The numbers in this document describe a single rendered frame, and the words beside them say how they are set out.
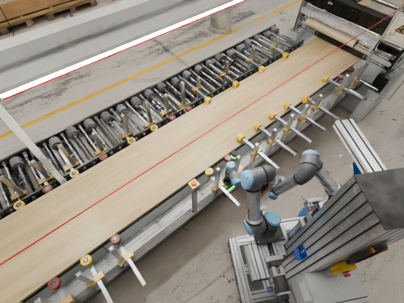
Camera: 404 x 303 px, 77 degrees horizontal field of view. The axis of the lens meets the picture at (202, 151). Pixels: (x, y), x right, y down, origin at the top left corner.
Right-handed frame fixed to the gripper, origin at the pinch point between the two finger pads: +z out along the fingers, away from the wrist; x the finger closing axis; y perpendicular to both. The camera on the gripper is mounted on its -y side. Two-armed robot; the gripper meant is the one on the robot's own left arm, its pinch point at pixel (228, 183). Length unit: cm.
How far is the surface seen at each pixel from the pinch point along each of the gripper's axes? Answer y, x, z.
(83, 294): 132, -58, 25
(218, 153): -28.5, -24.5, 4.8
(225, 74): -136, -72, -2
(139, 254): 85, -39, 25
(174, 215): 39, -34, 33
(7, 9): -159, -576, 51
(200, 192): 5.1, -25.5, 33.0
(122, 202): 61, -72, 5
